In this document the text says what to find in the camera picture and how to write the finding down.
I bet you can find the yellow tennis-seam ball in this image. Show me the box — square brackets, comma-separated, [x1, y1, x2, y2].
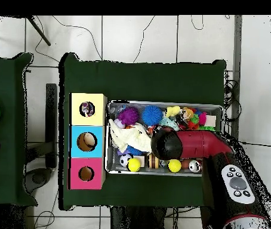
[167, 159, 182, 173]

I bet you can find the dark green side-table cloth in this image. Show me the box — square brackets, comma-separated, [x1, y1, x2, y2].
[0, 52, 38, 207]

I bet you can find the brown striped wooden burger toy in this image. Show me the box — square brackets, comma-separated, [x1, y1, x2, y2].
[147, 153, 161, 169]

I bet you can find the small soccer ball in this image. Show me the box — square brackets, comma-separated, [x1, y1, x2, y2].
[119, 153, 134, 168]

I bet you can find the blue spiky ball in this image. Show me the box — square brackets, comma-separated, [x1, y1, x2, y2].
[141, 105, 164, 126]

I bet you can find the dark green tablecloth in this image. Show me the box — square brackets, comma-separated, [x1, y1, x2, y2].
[58, 52, 227, 212]

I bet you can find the clear mesh bin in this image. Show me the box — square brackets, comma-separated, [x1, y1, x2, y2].
[104, 100, 223, 178]

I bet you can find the smooth yellow ball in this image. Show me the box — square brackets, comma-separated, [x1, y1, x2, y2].
[126, 157, 142, 172]

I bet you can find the long black tripod leg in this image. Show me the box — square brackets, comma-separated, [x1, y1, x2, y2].
[26, 16, 51, 47]

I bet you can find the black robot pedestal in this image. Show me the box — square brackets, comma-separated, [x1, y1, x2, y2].
[110, 206, 168, 229]

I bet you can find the cream waffle cloth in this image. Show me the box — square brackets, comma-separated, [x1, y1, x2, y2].
[108, 118, 153, 153]

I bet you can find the dark grey rounded floor object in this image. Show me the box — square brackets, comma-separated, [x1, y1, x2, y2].
[24, 167, 54, 194]

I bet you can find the red drink can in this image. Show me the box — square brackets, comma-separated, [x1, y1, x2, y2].
[188, 159, 203, 174]

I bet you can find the black floor cable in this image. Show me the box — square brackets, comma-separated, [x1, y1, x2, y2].
[240, 140, 271, 148]

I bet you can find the multicoloured patterned cloth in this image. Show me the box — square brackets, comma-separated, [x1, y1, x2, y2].
[79, 101, 96, 117]

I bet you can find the wooden box with three holes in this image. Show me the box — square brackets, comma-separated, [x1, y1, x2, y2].
[68, 92, 108, 191]

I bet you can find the purple spiky toy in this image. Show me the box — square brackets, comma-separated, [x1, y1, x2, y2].
[117, 106, 140, 126]

